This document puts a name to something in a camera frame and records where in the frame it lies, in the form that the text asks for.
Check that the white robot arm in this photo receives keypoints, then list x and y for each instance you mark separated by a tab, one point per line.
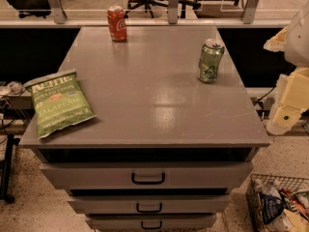
297	39

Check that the black stand left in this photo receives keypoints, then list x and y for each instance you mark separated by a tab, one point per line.
5	168

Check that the bottom grey drawer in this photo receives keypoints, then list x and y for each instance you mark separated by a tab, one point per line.
150	222

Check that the middle grey drawer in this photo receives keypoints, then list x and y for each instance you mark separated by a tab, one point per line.
144	205

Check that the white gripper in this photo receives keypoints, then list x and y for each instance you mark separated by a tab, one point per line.
299	43

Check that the grey drawer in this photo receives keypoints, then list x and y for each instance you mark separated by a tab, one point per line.
150	222
147	175
144	205

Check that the wire basket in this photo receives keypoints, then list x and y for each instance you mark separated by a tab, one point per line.
253	197

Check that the dark blue snack bag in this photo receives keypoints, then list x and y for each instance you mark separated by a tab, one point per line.
272	207

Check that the red soda can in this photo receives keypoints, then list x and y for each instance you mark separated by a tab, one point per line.
116	23

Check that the green soda can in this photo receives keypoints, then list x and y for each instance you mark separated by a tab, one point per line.
211	54

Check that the green jalapeno chip bag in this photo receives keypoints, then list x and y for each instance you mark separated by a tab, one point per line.
58	101

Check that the top grey drawer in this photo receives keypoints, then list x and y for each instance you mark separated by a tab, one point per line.
147	175

